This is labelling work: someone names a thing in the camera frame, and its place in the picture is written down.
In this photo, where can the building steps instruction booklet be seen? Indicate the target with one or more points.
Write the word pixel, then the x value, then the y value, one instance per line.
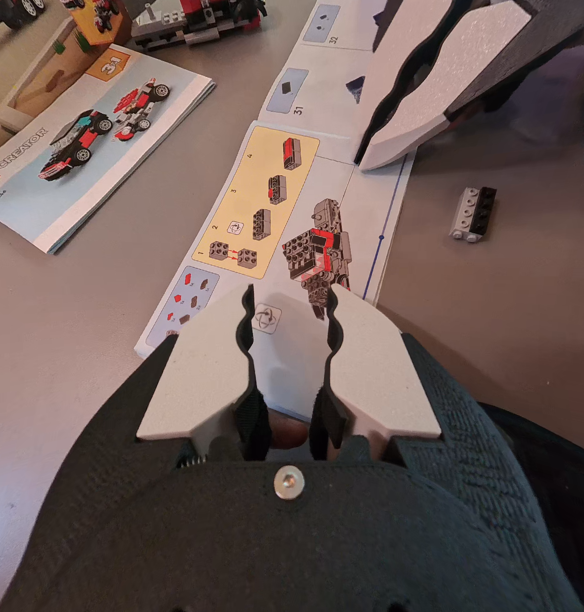
pixel 282 158

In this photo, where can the red black brick truck model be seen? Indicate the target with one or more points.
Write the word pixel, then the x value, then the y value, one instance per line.
pixel 196 24

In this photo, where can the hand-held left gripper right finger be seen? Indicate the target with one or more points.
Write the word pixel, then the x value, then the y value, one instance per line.
pixel 382 377

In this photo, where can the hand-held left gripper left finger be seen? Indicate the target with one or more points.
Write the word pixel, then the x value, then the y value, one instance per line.
pixel 201 373

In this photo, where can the person's left hand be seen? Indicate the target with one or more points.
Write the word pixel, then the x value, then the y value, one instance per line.
pixel 284 430

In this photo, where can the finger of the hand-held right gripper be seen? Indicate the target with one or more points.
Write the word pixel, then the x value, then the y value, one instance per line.
pixel 406 38
pixel 454 71

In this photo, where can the car cover instruction booklet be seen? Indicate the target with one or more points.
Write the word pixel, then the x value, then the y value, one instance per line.
pixel 95 158

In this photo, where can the grey and black brick block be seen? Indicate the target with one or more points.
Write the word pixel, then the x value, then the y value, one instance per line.
pixel 471 215

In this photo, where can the colourful toy set box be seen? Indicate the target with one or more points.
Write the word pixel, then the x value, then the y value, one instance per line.
pixel 57 57

